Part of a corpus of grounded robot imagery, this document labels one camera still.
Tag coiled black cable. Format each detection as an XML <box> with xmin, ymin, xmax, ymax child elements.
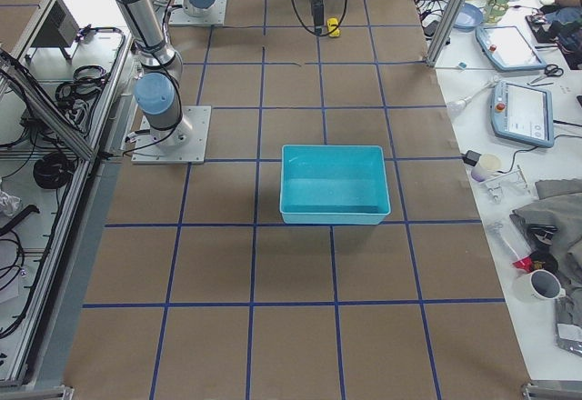
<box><xmin>32</xmin><ymin>149</ymin><xmax>75</xmax><ymax>191</ymax></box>

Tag grey cloth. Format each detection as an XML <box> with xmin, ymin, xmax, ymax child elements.
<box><xmin>510</xmin><ymin>178</ymin><xmax>581</xmax><ymax>299</ymax></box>

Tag black scissors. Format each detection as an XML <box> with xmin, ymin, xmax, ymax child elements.
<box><xmin>527</xmin><ymin>64</ymin><xmax>564</xmax><ymax>86</ymax></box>

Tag upper teach pendant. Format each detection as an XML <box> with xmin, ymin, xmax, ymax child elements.
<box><xmin>475</xmin><ymin>25</ymin><xmax>547</xmax><ymax>72</ymax></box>

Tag grey control box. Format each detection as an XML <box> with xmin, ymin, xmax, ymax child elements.
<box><xmin>25</xmin><ymin>0</ymin><xmax>80</xmax><ymax>61</ymax></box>

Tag teach pendant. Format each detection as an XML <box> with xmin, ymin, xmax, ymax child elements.
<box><xmin>475</xmin><ymin>25</ymin><xmax>547</xmax><ymax>72</ymax></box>
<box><xmin>489</xmin><ymin>81</ymin><xmax>555</xmax><ymax>148</ymax></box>

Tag lower teach pendant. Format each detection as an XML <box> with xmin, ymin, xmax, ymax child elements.
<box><xmin>489</xmin><ymin>81</ymin><xmax>555</xmax><ymax>148</ymax></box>

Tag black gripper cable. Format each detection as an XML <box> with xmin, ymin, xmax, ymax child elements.
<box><xmin>290</xmin><ymin>0</ymin><xmax>352</xmax><ymax>37</ymax></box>

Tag light blue plastic bin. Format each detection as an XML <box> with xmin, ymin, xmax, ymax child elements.
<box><xmin>279</xmin><ymin>145</ymin><xmax>392</xmax><ymax>225</ymax></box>

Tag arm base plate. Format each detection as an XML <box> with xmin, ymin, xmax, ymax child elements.
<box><xmin>131</xmin><ymin>105</ymin><xmax>212</xmax><ymax>165</ymax></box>
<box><xmin>169</xmin><ymin>0</ymin><xmax>227</xmax><ymax>27</ymax></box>

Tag cream purple cup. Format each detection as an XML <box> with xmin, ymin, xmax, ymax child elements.
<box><xmin>470</xmin><ymin>154</ymin><xmax>501</xmax><ymax>182</ymax></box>

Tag white grey mug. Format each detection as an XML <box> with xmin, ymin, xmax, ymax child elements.
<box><xmin>512</xmin><ymin>269</ymin><xmax>566</xmax><ymax>303</ymax></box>

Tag green white mug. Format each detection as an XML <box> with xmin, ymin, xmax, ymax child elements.
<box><xmin>483</xmin><ymin>0</ymin><xmax>509</xmax><ymax>25</ymax></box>

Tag yellow beetle toy car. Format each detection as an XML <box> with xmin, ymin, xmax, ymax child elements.
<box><xmin>325</xmin><ymin>17</ymin><xmax>341</xmax><ymax>38</ymax></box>

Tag aluminium frame post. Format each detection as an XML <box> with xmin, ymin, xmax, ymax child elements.
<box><xmin>426</xmin><ymin>0</ymin><xmax>466</xmax><ymax>67</ymax></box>

